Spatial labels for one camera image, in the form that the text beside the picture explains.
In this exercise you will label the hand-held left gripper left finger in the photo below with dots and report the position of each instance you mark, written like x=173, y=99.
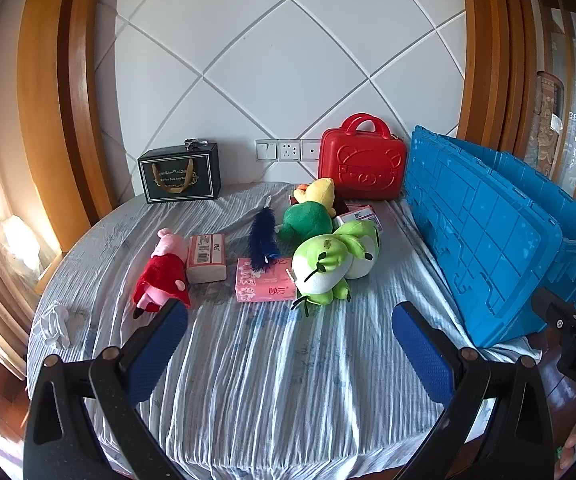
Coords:
x=157, y=350

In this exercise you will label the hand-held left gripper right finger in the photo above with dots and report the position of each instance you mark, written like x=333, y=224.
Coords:
x=420, y=355

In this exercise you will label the pink pig plush red dress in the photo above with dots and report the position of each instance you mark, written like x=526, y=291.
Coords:
x=165, y=272

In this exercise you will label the white tissue pack pink label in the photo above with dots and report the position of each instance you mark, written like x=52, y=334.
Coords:
x=363, y=217
x=206, y=257

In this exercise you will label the blue plastic crate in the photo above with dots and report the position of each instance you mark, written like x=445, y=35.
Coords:
x=473, y=240

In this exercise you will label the pink floral tissue pack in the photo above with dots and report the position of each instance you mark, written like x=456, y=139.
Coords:
x=263, y=287

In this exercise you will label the green frog plush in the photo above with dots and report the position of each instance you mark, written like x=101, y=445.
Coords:
x=325, y=260

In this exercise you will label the blue feather duster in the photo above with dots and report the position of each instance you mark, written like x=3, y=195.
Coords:
x=263, y=237

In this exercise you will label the red and white medicine box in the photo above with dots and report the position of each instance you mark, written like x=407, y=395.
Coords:
x=360, y=206

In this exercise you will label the yellow duck plush green hood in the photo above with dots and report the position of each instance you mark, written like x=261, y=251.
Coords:
x=305, y=220

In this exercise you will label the person's right hand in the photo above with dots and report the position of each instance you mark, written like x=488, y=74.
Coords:
x=575, y=440

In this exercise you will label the rolled patterned carpet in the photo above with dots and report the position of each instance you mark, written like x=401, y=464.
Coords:
x=545, y=120

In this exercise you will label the red plastic suitcase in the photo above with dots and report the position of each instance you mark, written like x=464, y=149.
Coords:
x=363, y=165

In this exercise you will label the white wall switch panel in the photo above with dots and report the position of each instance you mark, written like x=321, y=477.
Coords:
x=266, y=150

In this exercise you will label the white wall socket panel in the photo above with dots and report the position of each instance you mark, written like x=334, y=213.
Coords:
x=311, y=150
x=289, y=150

